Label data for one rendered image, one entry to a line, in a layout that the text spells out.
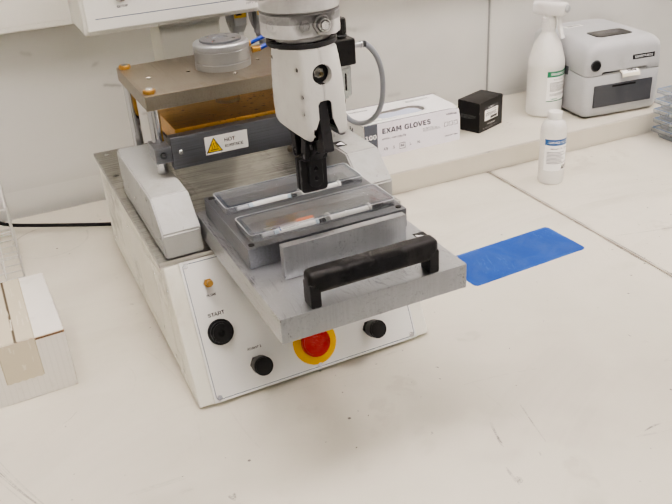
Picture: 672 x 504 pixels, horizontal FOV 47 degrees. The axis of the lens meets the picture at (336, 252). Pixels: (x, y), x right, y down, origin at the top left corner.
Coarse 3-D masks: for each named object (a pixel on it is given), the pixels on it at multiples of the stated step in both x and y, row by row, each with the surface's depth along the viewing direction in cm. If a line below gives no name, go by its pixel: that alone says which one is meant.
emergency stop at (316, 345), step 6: (312, 336) 104; (318, 336) 104; (324, 336) 105; (306, 342) 104; (312, 342) 104; (318, 342) 104; (324, 342) 105; (306, 348) 104; (312, 348) 104; (318, 348) 104; (324, 348) 105; (312, 354) 104; (318, 354) 104
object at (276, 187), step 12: (336, 168) 102; (348, 168) 102; (276, 180) 100; (288, 180) 100; (336, 180) 99; (216, 192) 98; (228, 192) 97; (240, 192) 97; (252, 192) 97; (264, 192) 97; (276, 192) 96; (288, 192) 96; (228, 204) 94; (240, 204) 94
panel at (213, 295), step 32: (192, 288) 99; (224, 288) 101; (224, 320) 100; (256, 320) 102; (384, 320) 109; (224, 352) 101; (256, 352) 102; (288, 352) 104; (352, 352) 107; (224, 384) 101; (256, 384) 102
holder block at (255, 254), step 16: (208, 208) 98; (256, 208) 95; (384, 208) 93; (400, 208) 92; (224, 224) 92; (336, 224) 90; (352, 224) 90; (240, 240) 88; (272, 240) 87; (288, 240) 87; (240, 256) 89; (256, 256) 86; (272, 256) 87
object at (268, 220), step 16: (352, 192) 95; (368, 192) 95; (384, 192) 95; (288, 208) 92; (304, 208) 92; (320, 208) 92; (336, 208) 91; (352, 208) 91; (256, 224) 89; (272, 224) 89; (288, 224) 88
